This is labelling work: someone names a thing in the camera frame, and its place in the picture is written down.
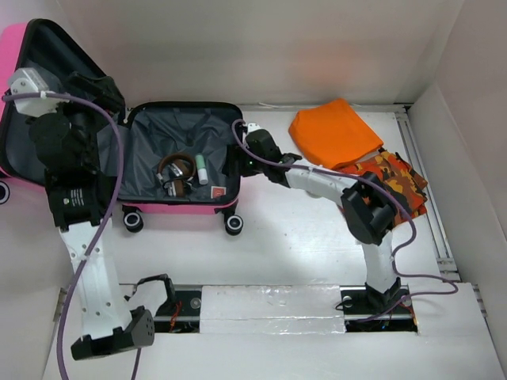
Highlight green white tube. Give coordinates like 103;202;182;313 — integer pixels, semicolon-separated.
195;154;208;185

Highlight aluminium rail right edge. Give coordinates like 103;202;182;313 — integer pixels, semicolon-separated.
395;104;488;317

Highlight pink suitcase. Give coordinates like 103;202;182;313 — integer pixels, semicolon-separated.
1;19;243;236

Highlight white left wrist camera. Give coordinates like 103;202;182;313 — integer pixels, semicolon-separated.
8;67;59;118

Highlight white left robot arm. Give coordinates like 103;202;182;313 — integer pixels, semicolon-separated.
10;68;177;360

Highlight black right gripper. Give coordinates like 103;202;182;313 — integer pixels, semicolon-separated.
220;142;267;178

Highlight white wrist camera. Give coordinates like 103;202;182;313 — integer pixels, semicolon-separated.
246;123;261;134
8;67;59;118

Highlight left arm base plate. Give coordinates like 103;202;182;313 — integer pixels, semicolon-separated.
126;289;203;333

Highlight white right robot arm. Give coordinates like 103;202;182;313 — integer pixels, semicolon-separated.
231;120;401;312

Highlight orange camouflage cloth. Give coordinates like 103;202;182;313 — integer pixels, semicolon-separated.
339;148;428;219

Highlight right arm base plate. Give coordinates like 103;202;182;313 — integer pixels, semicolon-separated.
334;286;418;333

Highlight red card deck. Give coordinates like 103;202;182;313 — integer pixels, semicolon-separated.
211;186;227;199

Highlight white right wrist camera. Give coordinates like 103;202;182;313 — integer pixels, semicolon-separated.
246;123;261;134

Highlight brown headphones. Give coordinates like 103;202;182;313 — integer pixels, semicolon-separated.
156;152;196;198

